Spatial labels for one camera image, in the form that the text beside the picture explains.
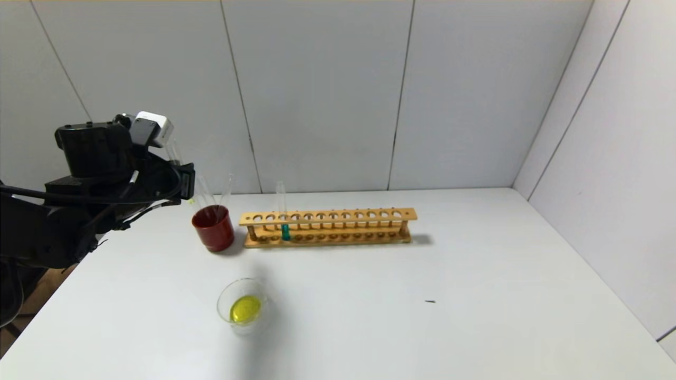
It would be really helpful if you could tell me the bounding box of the red cup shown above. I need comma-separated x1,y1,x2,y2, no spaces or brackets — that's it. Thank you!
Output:
192,205,236,253

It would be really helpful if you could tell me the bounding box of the clear glass dish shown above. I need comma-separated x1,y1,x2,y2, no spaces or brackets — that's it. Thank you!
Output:
217,278,278,338

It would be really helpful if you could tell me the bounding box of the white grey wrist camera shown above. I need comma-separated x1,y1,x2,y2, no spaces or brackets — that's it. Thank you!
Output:
129,111,175,148

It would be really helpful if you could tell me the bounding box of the wooden test tube rack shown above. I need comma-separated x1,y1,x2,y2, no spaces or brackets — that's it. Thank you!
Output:
239,207,418,249

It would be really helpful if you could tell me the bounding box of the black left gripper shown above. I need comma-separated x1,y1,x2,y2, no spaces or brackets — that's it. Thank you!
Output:
148,153,195,201

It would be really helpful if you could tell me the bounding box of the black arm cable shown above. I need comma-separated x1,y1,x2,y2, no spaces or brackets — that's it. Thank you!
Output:
0,158,183,225

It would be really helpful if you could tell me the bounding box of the blue pigment test tube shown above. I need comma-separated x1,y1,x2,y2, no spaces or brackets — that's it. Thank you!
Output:
275,181,292,242

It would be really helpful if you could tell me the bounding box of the yellow pigment test tube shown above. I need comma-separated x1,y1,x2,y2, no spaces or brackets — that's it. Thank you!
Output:
164,138,195,205

